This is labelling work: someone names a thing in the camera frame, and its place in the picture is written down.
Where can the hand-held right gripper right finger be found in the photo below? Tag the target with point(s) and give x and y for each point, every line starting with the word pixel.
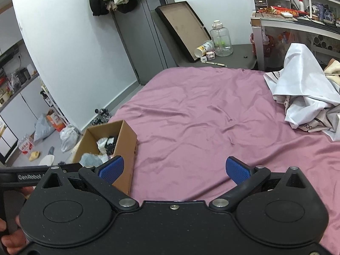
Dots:
pixel 238 172

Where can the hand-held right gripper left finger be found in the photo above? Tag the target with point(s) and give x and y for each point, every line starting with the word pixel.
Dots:
pixel 111 168

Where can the cardboard box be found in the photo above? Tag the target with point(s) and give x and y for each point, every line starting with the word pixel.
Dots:
pixel 124 148

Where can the white black socks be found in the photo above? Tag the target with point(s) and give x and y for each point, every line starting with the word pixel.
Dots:
pixel 107 144

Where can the person's left hand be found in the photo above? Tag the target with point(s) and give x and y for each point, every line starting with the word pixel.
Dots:
pixel 12 243

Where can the yellow slipper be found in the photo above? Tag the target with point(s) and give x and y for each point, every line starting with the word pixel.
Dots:
pixel 34 155

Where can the bottled water pack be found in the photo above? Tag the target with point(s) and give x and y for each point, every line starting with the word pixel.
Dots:
pixel 25 144

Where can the white slipper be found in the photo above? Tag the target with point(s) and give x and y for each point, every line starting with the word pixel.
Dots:
pixel 47 158

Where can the white plastic bag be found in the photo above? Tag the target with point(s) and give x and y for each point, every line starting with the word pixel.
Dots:
pixel 68 138

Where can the grey plastic bag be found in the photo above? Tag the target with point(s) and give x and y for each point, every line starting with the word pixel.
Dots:
pixel 43 127

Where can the purple bed sheet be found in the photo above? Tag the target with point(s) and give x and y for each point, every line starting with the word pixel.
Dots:
pixel 199 127

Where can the orange white carton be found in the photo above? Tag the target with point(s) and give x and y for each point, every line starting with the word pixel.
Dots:
pixel 57 119

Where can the white cloth pile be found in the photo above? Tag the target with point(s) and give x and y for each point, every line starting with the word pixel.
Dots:
pixel 302 85

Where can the pen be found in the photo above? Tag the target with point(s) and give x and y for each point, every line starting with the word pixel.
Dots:
pixel 213 63

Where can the small white box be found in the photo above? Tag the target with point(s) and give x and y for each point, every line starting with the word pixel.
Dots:
pixel 203 58

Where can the small patterned box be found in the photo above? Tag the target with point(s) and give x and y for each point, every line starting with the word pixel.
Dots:
pixel 211 55

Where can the tipped paper cup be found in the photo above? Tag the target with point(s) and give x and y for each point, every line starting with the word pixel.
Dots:
pixel 204 49

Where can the clear large water jug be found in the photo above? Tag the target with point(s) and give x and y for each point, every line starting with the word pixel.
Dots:
pixel 221 38

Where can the beige garment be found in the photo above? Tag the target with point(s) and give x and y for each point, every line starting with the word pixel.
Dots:
pixel 333 70

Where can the grey door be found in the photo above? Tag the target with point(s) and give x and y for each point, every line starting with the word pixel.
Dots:
pixel 143 32

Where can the black flat box lid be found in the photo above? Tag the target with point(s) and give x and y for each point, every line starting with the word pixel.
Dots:
pixel 183 29

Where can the white desk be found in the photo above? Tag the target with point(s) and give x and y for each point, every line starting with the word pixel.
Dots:
pixel 292 22

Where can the red packets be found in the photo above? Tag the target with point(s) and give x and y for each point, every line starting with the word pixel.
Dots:
pixel 281 10

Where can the white bottle red cap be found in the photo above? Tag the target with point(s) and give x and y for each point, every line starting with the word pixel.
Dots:
pixel 301 4

